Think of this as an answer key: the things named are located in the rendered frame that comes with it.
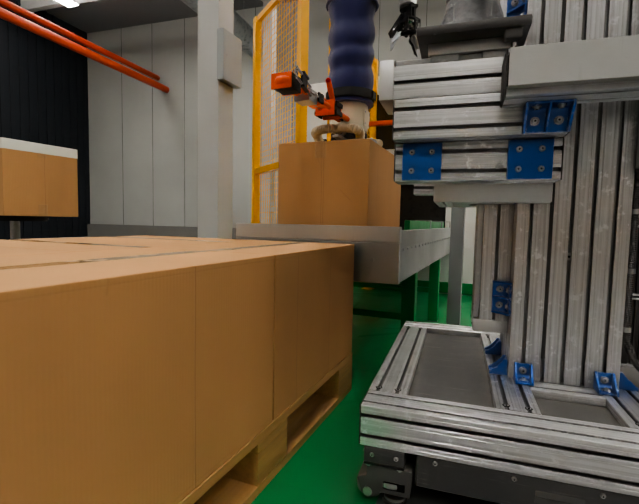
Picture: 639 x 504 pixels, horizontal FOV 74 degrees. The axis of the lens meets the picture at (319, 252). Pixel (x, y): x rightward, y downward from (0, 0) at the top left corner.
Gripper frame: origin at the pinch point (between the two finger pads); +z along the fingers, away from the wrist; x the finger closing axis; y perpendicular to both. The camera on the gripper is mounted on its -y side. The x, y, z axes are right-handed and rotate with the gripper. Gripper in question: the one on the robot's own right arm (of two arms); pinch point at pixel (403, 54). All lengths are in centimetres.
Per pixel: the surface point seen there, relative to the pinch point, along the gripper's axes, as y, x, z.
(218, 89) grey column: -103, -61, -3
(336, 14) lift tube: -8.0, -30.8, -14.1
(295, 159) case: -2, -52, 51
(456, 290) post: 14, 25, 108
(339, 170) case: 13, -39, 56
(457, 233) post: 13, 25, 81
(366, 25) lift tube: -0.5, -19.9, -8.9
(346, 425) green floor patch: 54, -57, 139
